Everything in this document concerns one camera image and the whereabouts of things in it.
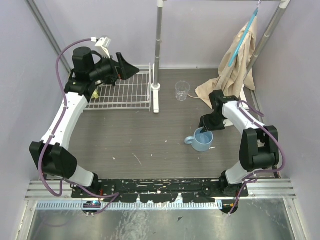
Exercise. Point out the white wire dish rack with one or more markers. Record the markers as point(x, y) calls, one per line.
point(134, 93)

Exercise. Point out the blue cable duct strip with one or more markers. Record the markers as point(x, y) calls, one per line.
point(94, 205)

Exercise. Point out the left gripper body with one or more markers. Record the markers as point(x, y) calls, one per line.
point(118, 69)

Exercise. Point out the blue clothes hanger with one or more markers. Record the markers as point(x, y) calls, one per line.
point(246, 30)

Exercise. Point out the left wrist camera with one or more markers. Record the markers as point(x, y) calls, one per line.
point(102, 45)

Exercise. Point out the blue mug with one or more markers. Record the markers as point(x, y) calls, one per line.
point(201, 140)

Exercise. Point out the clear plastic cup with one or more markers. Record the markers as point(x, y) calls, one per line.
point(182, 89)

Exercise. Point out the beige cloth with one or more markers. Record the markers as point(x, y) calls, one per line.
point(231, 79)

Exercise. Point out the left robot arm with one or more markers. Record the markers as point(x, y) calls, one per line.
point(50, 154)

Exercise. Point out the yellow mug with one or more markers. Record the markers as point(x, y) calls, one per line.
point(95, 94)

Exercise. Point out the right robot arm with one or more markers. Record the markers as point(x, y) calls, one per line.
point(259, 147)

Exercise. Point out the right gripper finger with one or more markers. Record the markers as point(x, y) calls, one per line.
point(201, 122)
point(204, 130)

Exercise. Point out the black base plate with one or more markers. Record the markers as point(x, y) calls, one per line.
point(161, 190)

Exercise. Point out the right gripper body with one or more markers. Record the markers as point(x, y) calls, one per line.
point(214, 122)

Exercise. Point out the metal clothes rack frame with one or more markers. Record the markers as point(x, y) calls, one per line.
point(155, 86)

